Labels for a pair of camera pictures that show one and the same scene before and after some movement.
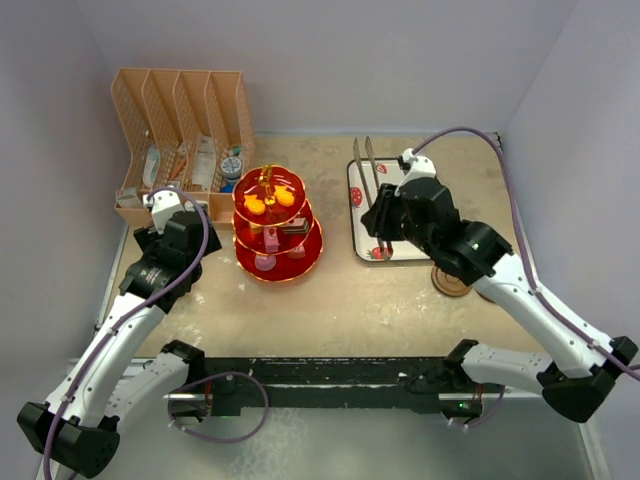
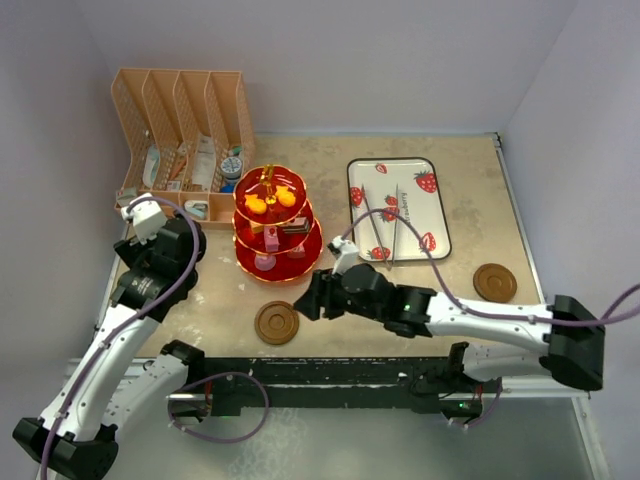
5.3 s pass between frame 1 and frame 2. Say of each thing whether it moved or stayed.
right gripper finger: moved
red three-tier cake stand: stayed
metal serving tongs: moved
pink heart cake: stayed
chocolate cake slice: stayed
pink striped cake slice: stayed
